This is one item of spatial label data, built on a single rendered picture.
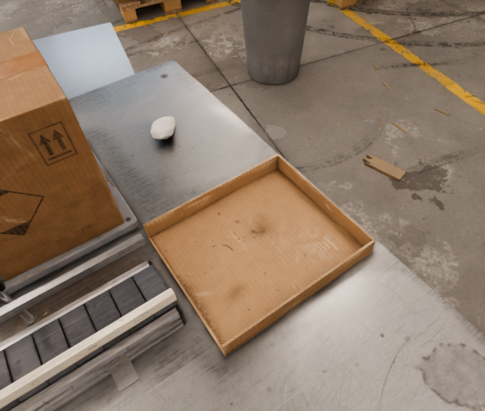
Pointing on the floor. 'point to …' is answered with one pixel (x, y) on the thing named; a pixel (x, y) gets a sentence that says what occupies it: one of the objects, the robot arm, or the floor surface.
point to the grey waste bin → (274, 38)
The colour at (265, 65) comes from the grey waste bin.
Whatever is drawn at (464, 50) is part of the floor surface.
